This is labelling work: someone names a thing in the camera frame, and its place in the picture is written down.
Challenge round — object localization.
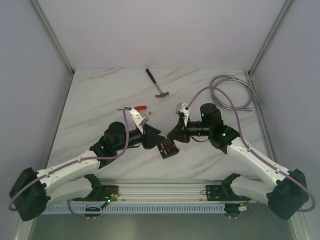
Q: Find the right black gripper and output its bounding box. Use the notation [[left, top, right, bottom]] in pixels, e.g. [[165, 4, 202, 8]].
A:
[[166, 115, 212, 144]]

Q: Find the black fuse box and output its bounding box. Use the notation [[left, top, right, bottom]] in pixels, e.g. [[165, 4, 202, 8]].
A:
[[157, 139, 179, 160]]

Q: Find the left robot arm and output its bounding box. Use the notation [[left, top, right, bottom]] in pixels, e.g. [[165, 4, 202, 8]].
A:
[[9, 121, 165, 222]]

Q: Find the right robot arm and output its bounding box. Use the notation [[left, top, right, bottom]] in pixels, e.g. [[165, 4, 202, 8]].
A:
[[167, 103, 309, 220]]

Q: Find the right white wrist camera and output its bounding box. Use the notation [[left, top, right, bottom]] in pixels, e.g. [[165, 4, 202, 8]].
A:
[[175, 103, 190, 127]]

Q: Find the red handled screwdriver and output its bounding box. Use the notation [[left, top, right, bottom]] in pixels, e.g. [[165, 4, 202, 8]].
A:
[[127, 105, 147, 111]]

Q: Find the aluminium front rail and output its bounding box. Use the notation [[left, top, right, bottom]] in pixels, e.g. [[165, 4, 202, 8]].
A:
[[39, 178, 299, 203]]

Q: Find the coiled grey metal hose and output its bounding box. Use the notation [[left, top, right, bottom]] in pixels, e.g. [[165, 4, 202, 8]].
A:
[[209, 74, 263, 112]]

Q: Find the claw hammer black handle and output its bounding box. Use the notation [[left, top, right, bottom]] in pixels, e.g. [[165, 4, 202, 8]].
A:
[[145, 68, 169, 98]]

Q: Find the slotted grey cable duct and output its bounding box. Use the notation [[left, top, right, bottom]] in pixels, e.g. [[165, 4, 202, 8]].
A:
[[44, 204, 246, 215]]

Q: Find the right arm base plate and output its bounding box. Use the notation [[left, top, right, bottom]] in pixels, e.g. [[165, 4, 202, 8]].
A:
[[204, 185, 251, 202]]

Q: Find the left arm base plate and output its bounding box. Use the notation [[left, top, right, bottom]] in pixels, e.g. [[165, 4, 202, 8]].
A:
[[82, 185, 119, 202]]

